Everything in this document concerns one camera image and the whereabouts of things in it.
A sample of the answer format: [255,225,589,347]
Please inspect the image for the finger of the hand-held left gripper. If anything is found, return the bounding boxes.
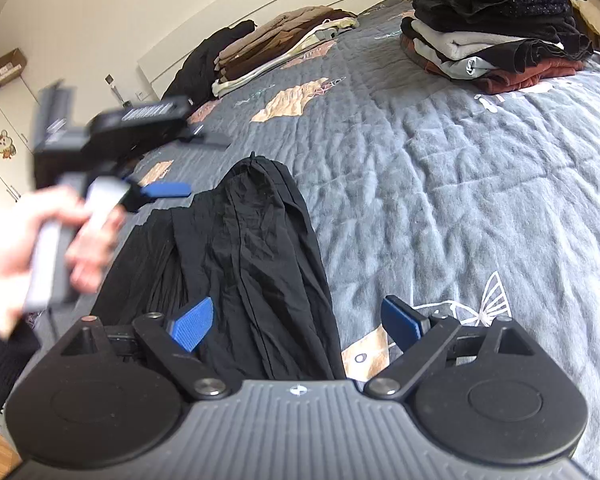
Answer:
[125,180,193,211]
[177,127,231,151]

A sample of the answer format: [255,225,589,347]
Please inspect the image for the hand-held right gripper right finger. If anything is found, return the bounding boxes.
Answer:
[364,295,536,401]

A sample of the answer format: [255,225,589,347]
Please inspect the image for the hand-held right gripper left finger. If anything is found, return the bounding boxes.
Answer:
[55,296,233,401]

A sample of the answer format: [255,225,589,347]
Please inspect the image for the black pants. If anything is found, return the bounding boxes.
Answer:
[87,152,348,381]

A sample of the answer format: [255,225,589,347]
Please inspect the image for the person's left forearm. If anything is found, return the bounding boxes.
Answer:
[0,305,43,413]

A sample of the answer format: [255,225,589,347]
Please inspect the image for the stack of folded brown clothes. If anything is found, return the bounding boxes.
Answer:
[211,6,360,98]

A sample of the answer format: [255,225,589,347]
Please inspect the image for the stack of folded dark clothes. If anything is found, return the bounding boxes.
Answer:
[400,0,595,96]

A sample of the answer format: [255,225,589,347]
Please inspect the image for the person's left hand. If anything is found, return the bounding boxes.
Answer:
[0,185,128,341]

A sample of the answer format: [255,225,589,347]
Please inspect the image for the black puffer jacket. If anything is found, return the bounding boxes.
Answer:
[162,20,257,111]

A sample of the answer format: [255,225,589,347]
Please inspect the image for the white wardrobe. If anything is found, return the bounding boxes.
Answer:
[0,77,43,248]

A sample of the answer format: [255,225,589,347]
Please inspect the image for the small cardboard box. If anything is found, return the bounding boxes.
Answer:
[0,49,28,92]

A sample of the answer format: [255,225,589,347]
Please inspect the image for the grey fish print blanket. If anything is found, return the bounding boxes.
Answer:
[92,0,600,476]

